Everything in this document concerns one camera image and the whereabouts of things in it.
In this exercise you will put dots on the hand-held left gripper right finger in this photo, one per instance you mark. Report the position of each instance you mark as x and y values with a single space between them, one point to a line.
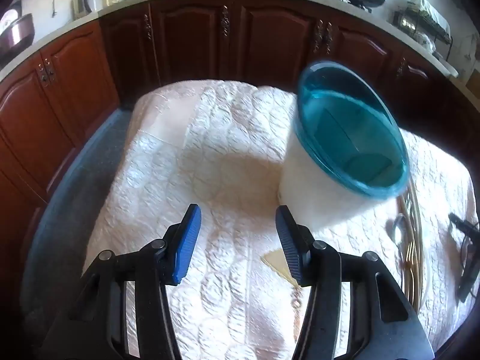
288 243

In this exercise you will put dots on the white cup with blue rim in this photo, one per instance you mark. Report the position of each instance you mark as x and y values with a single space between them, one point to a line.
318 180

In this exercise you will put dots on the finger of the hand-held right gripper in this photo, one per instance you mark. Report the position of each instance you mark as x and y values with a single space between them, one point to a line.
470 273
463 225

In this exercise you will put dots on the metal spoon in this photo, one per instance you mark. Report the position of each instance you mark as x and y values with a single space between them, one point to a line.
397 227

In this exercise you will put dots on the brown wooden base cabinets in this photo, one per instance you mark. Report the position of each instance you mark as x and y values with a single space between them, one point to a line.
195 41

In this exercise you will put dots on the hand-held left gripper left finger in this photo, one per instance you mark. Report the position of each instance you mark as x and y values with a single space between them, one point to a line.
185 243

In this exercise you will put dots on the white quilted tablecloth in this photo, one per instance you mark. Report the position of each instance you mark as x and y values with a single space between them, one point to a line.
210 180

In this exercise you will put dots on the gold fork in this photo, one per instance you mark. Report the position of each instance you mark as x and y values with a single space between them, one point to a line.
410 266

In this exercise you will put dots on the metal basin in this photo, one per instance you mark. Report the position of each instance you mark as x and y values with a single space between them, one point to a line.
17 32

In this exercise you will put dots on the white microwave oven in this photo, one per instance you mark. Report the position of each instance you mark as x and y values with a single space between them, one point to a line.
90 0

